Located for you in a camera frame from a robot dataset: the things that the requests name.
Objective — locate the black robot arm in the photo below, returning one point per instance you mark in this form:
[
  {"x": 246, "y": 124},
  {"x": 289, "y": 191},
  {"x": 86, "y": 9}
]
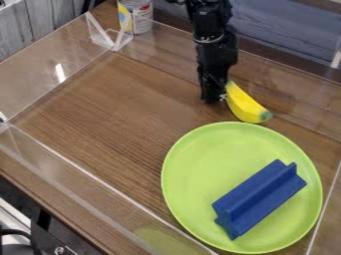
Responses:
[{"x": 209, "y": 15}]

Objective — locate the blue plastic block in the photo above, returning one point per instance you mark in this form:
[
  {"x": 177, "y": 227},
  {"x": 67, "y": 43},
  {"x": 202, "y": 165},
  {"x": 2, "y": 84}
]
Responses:
[{"x": 256, "y": 197}]

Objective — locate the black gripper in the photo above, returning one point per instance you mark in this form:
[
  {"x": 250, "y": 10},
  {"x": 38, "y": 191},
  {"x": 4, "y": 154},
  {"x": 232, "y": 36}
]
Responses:
[{"x": 217, "y": 55}]

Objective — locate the clear acrylic corner bracket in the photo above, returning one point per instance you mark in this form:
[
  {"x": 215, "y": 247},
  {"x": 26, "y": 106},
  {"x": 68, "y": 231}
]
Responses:
[{"x": 108, "y": 38}]

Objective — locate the yellow toy banana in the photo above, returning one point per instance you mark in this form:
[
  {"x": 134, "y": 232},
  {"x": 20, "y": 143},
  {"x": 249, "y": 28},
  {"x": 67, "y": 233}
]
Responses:
[{"x": 244, "y": 105}]

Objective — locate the white yellow can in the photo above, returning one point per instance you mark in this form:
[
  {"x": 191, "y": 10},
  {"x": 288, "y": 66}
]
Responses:
[{"x": 135, "y": 15}]

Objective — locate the green round plate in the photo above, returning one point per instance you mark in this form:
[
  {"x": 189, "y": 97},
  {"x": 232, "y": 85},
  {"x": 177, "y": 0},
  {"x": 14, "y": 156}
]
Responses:
[{"x": 213, "y": 159}]

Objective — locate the clear acrylic enclosure wall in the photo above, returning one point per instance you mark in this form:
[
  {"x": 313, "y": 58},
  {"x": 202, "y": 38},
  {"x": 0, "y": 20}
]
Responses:
[{"x": 92, "y": 118}]

